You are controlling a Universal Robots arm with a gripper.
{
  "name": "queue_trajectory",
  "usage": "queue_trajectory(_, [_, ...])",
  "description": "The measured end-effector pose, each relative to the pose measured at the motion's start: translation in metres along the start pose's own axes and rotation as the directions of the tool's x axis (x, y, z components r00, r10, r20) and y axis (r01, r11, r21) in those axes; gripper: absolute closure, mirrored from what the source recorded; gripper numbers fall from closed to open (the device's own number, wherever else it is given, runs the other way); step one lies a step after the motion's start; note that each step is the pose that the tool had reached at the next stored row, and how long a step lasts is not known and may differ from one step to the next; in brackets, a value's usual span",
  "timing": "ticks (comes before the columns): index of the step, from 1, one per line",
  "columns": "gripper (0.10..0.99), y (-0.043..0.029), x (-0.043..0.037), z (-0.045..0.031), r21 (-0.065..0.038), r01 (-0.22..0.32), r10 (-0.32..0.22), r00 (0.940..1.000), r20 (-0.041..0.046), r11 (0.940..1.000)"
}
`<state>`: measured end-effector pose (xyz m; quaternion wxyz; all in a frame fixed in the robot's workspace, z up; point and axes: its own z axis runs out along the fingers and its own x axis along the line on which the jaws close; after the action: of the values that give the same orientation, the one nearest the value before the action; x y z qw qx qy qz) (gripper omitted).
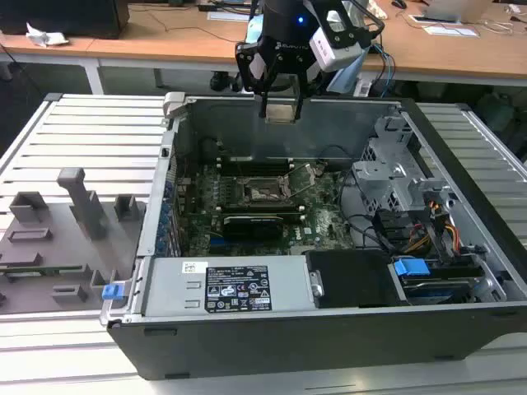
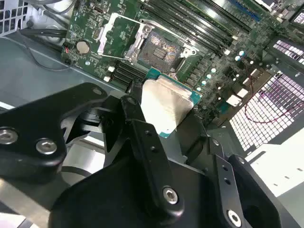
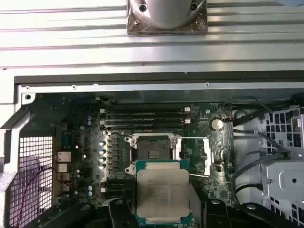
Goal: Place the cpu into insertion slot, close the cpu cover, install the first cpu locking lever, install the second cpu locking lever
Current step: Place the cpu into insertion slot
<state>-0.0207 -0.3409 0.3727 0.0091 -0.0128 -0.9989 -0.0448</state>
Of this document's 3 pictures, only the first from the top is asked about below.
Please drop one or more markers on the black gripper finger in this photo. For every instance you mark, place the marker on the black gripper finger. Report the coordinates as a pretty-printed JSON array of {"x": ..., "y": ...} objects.
[
  {"x": 299, "y": 105},
  {"x": 265, "y": 88}
]

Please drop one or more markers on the silver CPU plate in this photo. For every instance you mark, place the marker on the silver CPU plate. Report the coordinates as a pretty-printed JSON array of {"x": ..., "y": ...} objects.
[{"x": 281, "y": 113}]

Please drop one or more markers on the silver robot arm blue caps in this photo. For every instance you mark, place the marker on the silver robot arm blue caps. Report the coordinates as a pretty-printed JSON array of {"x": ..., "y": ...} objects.
[{"x": 348, "y": 76}]

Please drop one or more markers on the black CPU socket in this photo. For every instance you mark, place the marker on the black CPU socket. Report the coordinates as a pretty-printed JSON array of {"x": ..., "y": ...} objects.
[{"x": 263, "y": 191}]

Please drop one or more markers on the grey case corner latch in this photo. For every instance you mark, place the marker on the grey case corner latch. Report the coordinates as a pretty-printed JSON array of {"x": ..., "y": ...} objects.
[{"x": 173, "y": 105}]

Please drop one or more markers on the green motherboard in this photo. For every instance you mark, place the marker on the green motherboard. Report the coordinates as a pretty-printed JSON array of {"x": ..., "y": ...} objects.
[{"x": 321, "y": 214}]

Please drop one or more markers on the black computer mouse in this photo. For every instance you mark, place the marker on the black computer mouse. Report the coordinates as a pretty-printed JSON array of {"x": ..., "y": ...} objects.
[{"x": 398, "y": 3}]

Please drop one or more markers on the metal drive cage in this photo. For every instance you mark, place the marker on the metal drive cage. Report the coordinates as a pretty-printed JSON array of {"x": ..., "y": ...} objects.
[{"x": 383, "y": 181}]

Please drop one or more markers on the black graphics card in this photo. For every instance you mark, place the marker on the black graphics card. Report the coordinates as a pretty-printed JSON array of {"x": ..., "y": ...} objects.
[{"x": 253, "y": 228}]

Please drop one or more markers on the wooden office desk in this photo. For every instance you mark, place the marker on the wooden office desk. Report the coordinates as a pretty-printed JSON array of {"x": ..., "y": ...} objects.
[
  {"x": 41, "y": 51},
  {"x": 432, "y": 53}
]

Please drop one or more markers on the silver laptop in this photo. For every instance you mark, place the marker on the silver laptop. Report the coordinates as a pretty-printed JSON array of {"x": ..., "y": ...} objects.
[{"x": 453, "y": 10}]

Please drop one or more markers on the black plastic shroud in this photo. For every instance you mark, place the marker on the black plastic shroud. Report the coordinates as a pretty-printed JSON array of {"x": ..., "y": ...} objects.
[{"x": 350, "y": 280}]

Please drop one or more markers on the black power supply label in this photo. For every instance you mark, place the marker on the black power supply label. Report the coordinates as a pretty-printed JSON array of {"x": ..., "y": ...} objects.
[{"x": 239, "y": 288}]

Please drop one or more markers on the blue disk carrier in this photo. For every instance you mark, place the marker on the blue disk carrier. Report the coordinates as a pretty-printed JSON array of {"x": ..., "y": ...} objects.
[{"x": 411, "y": 271}]

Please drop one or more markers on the black box on desk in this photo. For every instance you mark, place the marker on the black box on desk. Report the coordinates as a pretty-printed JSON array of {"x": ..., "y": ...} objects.
[{"x": 62, "y": 16}]

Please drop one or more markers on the grey power supply unit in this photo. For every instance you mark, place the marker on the grey power supply unit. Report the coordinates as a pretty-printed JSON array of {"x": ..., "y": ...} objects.
[{"x": 173, "y": 288}]

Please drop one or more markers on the crumpled white paper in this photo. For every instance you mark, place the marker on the crumpled white paper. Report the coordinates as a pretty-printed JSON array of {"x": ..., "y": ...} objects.
[{"x": 45, "y": 36}]

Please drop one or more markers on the black open PC case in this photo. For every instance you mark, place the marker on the black open PC case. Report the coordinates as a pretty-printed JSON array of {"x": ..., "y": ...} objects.
[{"x": 288, "y": 345}]

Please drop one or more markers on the blue case latch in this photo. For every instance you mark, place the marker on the blue case latch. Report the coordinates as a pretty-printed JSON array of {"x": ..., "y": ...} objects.
[{"x": 112, "y": 292}]

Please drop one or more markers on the grey parts rack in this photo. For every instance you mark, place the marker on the grey parts rack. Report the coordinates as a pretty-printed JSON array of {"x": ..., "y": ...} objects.
[{"x": 62, "y": 247}]

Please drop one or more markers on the green RAM stick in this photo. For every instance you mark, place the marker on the green RAM stick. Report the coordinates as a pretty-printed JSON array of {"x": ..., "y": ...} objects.
[{"x": 49, "y": 269}]

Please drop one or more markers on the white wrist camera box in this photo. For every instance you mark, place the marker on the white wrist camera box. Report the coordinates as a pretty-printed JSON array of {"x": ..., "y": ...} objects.
[{"x": 333, "y": 49}]

